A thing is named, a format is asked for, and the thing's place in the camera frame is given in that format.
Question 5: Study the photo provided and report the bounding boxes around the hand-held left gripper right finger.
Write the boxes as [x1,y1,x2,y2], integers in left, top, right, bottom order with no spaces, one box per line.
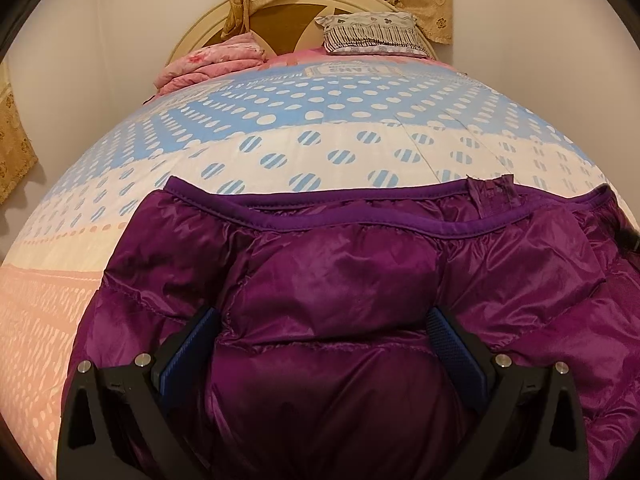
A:
[425,306,588,480]

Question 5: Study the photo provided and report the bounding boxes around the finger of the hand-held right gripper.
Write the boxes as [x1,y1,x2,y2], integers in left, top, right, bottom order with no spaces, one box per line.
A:
[617,210,640,257]

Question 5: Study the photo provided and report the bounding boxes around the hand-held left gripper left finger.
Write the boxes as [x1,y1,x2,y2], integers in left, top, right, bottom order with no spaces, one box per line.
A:
[56,305,221,480]

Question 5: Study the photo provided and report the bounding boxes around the purple hooded puffer jacket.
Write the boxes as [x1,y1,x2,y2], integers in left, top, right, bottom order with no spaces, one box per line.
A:
[62,174,640,480]

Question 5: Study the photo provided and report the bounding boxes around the narrow beige floral curtain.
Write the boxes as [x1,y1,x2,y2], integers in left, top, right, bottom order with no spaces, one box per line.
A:
[0,60,38,206]

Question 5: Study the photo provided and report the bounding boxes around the polka dot bed sheet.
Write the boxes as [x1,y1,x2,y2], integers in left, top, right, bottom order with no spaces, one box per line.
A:
[0,47,616,461]

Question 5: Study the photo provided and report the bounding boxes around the folded pink floral quilt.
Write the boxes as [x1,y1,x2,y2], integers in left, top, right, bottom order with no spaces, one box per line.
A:
[150,31,266,98]

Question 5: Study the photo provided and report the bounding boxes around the striped patterned pillow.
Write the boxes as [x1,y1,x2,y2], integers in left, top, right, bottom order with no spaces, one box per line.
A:
[315,11,431,56]

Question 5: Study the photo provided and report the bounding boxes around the cream wooden headboard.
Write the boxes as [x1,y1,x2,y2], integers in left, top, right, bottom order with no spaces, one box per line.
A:
[162,0,441,76]

